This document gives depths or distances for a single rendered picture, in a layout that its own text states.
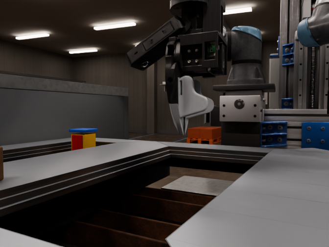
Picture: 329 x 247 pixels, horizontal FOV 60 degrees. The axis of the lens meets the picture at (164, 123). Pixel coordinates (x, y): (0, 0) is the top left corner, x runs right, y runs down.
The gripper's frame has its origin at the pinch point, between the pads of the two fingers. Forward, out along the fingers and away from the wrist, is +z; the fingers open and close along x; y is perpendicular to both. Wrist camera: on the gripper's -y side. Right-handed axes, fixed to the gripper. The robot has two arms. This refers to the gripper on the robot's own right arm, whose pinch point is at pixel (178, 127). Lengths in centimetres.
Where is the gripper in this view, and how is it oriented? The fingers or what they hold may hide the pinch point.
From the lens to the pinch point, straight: 46.5
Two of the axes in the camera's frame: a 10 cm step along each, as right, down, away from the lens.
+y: 9.2, 0.1, -4.0
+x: 4.0, 0.1, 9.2
